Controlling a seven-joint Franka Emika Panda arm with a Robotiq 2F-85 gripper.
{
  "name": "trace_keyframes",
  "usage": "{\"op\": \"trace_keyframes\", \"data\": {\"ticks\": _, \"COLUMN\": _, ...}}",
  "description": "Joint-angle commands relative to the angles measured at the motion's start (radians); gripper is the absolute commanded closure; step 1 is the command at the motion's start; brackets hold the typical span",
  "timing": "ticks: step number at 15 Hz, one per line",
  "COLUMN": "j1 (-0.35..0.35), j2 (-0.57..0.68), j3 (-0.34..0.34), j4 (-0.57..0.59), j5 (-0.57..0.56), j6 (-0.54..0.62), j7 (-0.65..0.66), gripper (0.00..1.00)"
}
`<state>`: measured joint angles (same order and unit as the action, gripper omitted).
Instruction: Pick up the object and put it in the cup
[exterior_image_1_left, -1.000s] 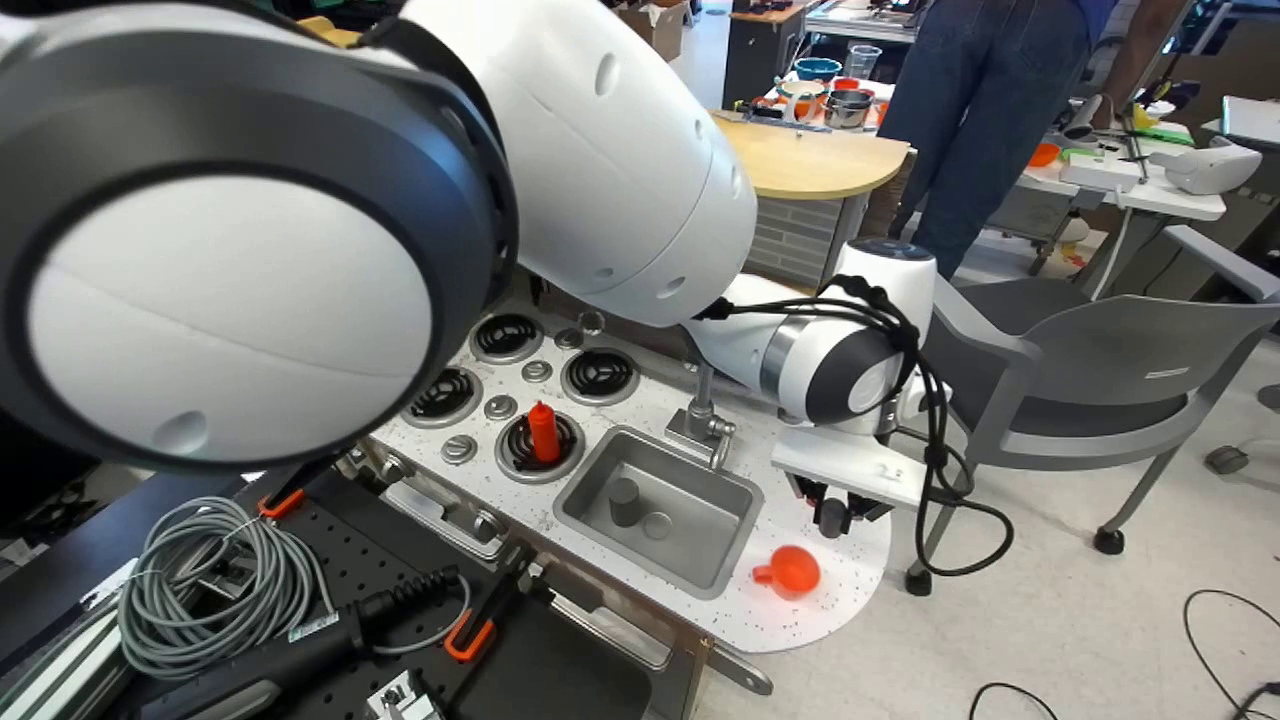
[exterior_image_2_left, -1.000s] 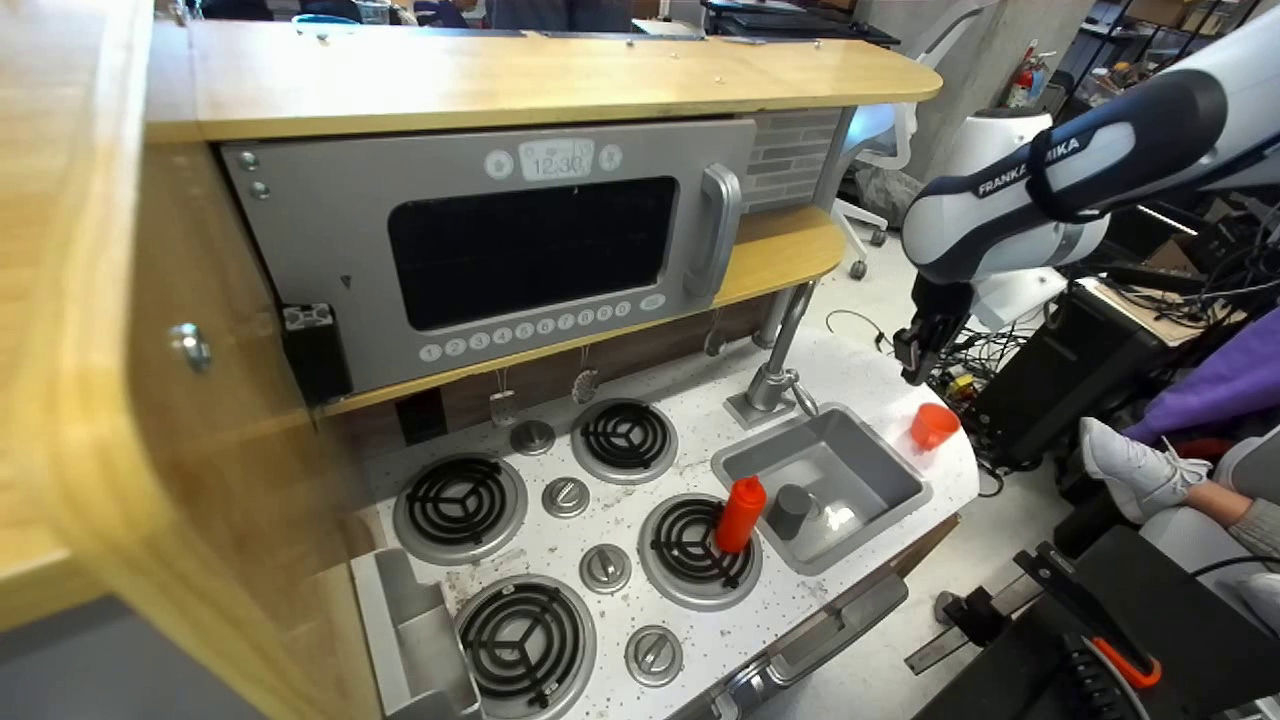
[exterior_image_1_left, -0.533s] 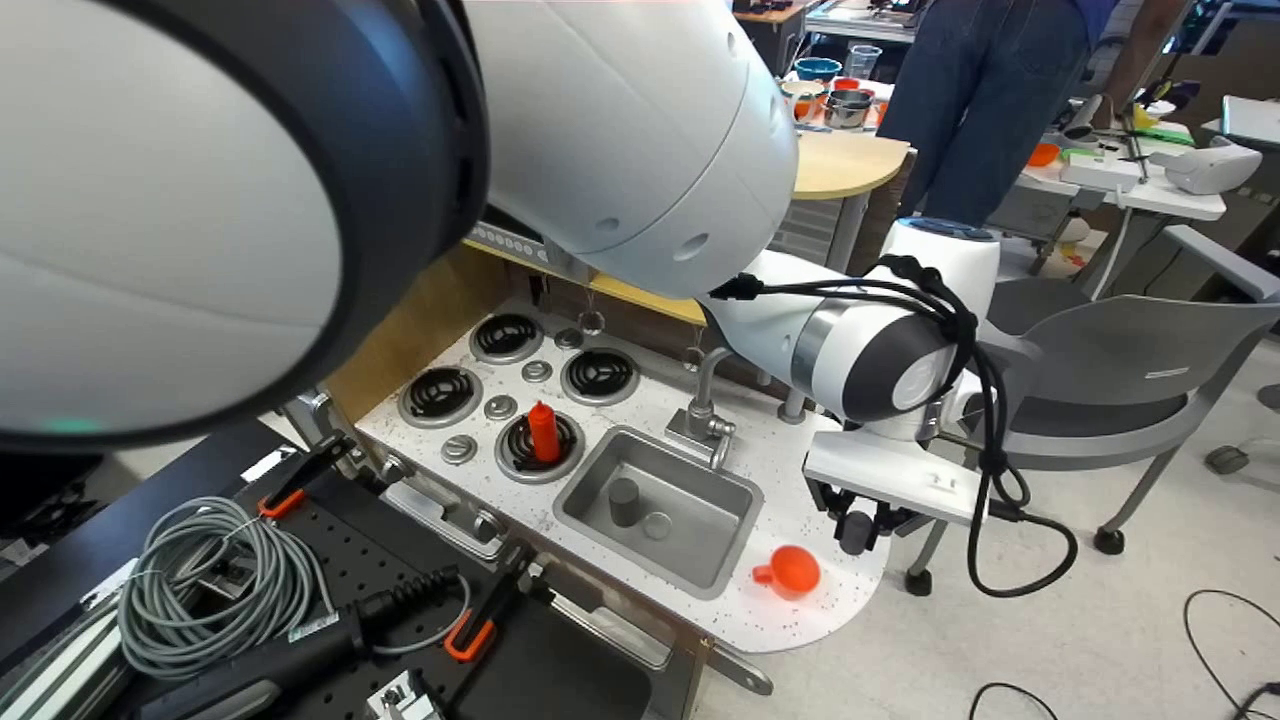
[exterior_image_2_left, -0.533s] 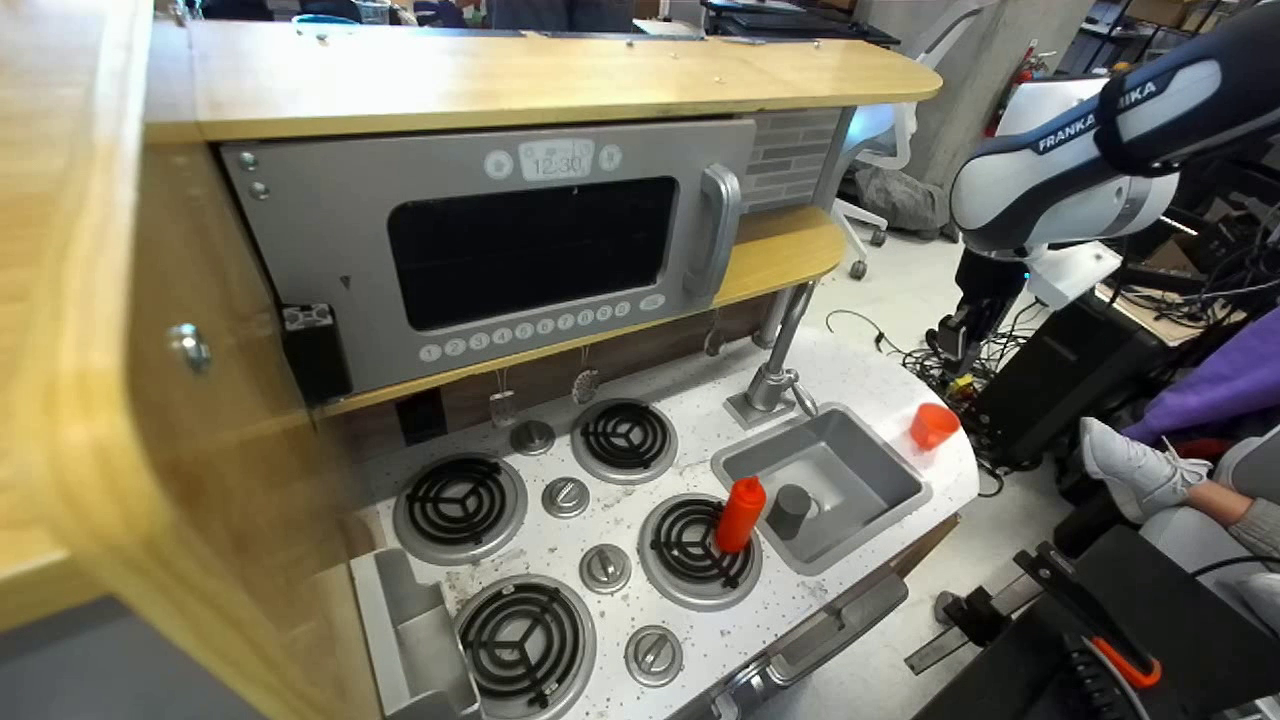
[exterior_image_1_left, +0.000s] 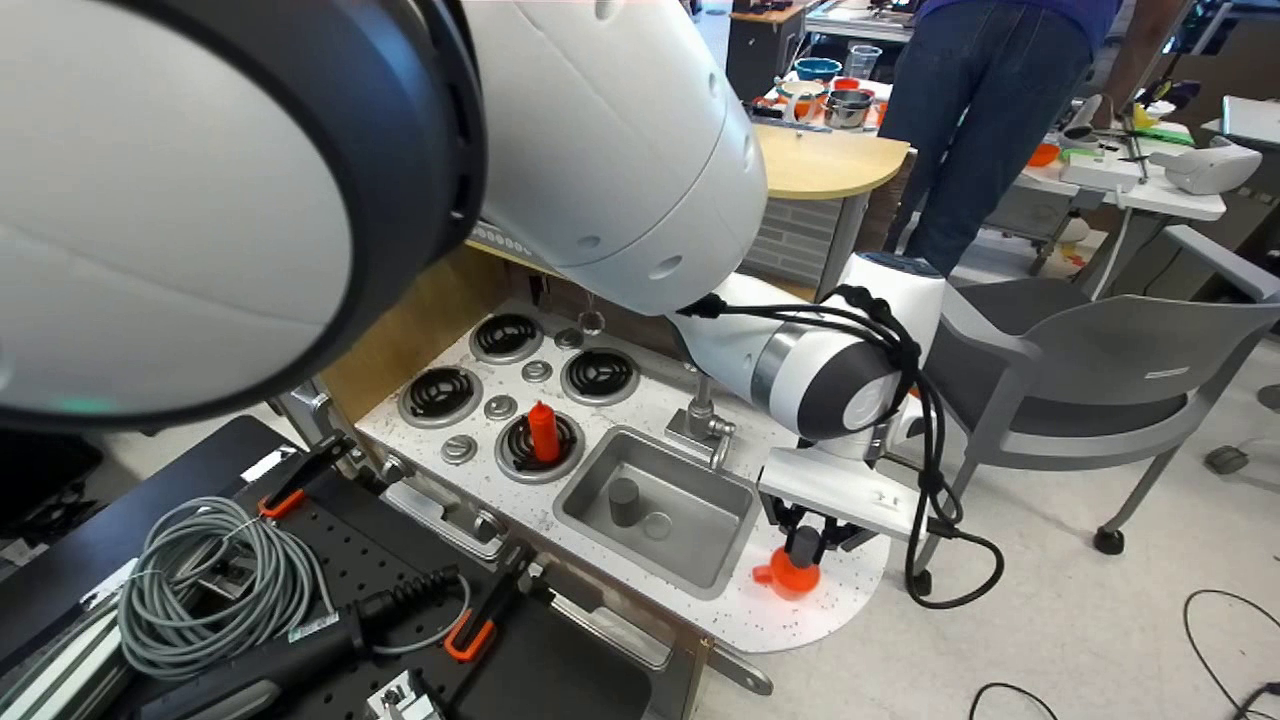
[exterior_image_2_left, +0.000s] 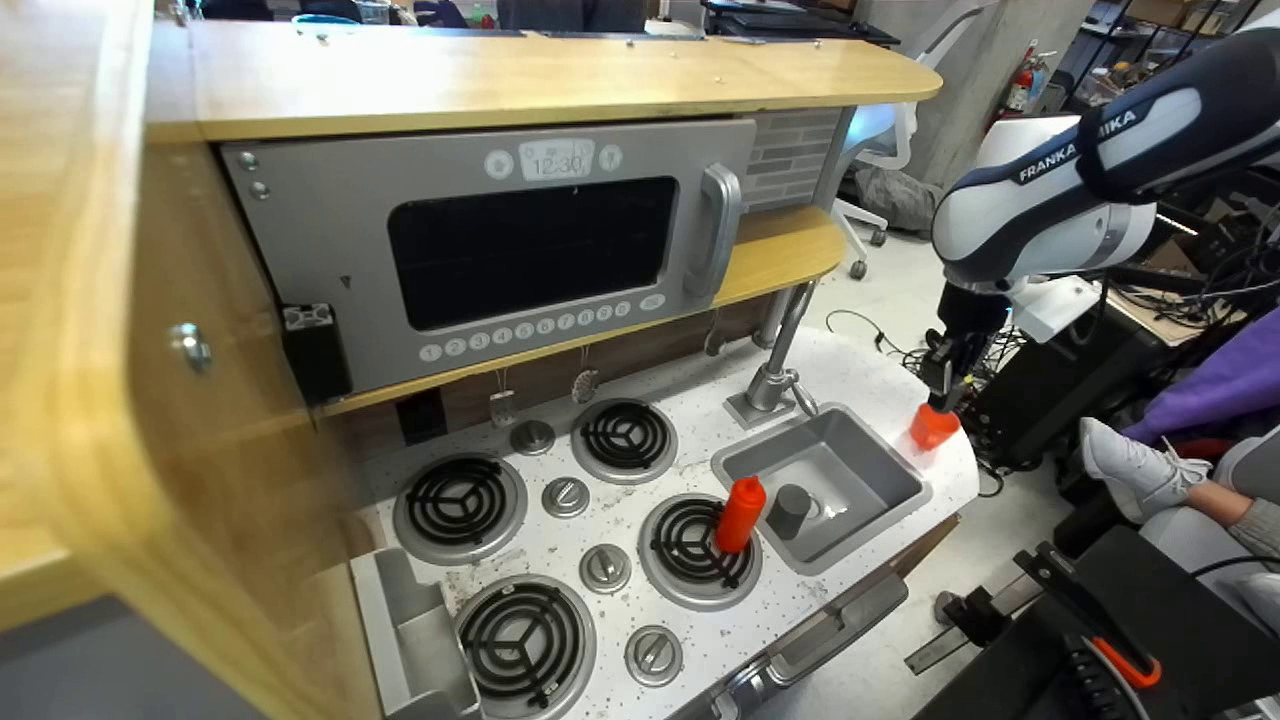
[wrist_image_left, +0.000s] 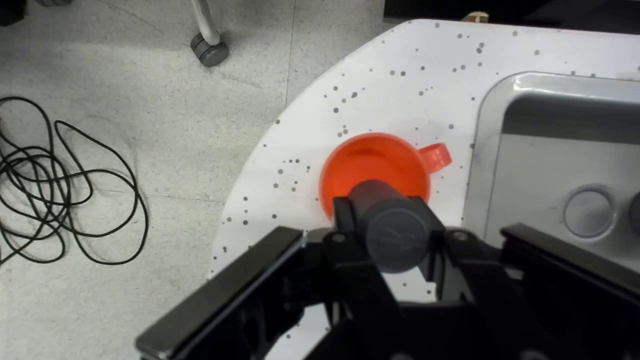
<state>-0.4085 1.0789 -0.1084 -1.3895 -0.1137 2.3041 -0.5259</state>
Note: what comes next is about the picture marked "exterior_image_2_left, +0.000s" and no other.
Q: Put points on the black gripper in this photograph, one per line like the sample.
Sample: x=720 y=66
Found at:
x=967 y=321

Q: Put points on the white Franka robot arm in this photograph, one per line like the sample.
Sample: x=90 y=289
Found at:
x=1066 y=187

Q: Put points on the orange plastic cup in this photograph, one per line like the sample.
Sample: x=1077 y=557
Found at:
x=932 y=424

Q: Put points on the black equipment box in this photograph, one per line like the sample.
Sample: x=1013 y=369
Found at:
x=1066 y=387

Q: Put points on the grey toy sink basin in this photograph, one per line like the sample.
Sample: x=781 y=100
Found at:
x=866 y=460

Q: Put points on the grey toy faucet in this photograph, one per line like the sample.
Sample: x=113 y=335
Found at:
x=778 y=360

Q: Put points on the grey cylinder block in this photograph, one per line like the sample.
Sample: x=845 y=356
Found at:
x=788 y=508

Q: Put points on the person leg white sock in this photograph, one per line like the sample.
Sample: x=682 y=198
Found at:
x=1144 y=473

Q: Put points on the purple cloth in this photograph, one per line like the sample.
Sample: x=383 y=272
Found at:
x=1214 y=381

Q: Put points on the black coil stove burner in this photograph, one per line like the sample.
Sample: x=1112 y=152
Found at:
x=625 y=438
x=674 y=534
x=458 y=506
x=525 y=641

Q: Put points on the black and orange clamp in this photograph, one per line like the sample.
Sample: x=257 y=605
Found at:
x=1126 y=664

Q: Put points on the grey stove knob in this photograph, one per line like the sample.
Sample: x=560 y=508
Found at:
x=567 y=497
x=653 y=655
x=604 y=566
x=528 y=435

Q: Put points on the grey toy microwave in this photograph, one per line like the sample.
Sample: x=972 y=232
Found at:
x=534 y=253

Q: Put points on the wooden toy kitchen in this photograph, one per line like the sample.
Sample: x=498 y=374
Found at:
x=534 y=82

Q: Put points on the grey plastic side caddy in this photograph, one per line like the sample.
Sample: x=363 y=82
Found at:
x=403 y=641

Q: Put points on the silver bolt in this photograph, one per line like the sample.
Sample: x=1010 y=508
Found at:
x=191 y=345

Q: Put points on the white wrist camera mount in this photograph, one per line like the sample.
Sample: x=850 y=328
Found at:
x=1058 y=306

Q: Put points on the black panel bracket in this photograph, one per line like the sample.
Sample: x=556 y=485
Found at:
x=315 y=352

